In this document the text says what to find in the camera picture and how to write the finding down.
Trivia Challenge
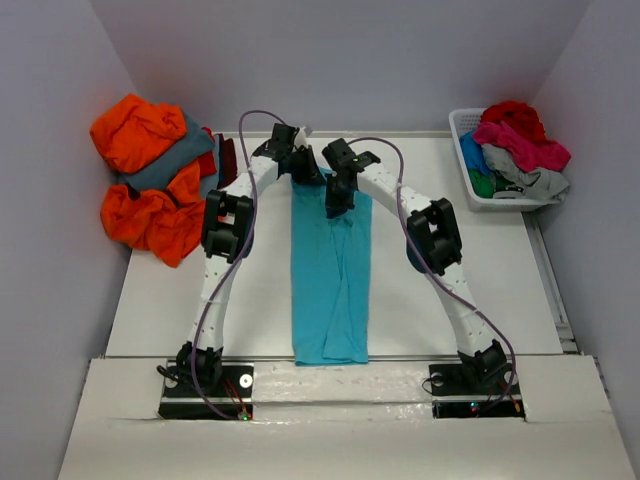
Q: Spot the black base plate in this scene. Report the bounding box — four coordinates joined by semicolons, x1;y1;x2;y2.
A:
421;363;526;419
157;363;255;421

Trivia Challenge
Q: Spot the red t shirt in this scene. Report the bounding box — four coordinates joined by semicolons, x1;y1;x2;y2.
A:
481;100;547;144

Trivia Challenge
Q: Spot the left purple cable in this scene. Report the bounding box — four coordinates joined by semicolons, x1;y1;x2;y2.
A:
190;109;284;420

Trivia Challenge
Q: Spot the teal t shirt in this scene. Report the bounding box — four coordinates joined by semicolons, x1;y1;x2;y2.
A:
291;184;372;366

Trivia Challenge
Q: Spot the magenta t shirt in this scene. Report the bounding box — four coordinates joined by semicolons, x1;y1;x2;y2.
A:
472;121;571;173

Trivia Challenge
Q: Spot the purple cable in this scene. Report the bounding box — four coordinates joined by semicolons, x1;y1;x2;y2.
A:
190;109;284;420
349;137;519;416

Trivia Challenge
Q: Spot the green garment in basket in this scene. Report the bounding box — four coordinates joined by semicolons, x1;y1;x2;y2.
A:
467;169;496;199

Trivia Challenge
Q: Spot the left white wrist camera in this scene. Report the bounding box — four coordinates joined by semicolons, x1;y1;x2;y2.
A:
294;125;313;150

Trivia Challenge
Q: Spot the white plastic laundry basket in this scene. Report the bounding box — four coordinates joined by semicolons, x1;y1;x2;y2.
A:
448;107;560;212

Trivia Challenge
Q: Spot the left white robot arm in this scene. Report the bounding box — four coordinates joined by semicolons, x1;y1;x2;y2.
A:
176;123;324;396

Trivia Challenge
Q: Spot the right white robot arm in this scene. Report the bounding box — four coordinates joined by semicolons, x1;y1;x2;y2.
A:
322;138;514;394

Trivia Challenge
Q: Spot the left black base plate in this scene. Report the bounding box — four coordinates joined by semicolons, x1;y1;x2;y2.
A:
157;363;255;421

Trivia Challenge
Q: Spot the grey t shirt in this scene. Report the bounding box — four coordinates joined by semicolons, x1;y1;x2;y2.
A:
481;144;570;201

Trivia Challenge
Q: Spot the blue t shirt in basket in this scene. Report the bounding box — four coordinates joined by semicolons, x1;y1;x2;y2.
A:
459;132;492;176

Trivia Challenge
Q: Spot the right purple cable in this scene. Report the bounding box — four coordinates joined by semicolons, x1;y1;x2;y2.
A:
349;137;519;416

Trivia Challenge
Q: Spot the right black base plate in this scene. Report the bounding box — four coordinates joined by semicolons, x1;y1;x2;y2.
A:
421;363;526;419

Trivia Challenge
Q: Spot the dark red folded shirt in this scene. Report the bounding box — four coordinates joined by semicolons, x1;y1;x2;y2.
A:
197;134;238;196

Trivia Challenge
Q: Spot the orange t shirt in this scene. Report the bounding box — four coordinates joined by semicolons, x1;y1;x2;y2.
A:
89;93;219;268

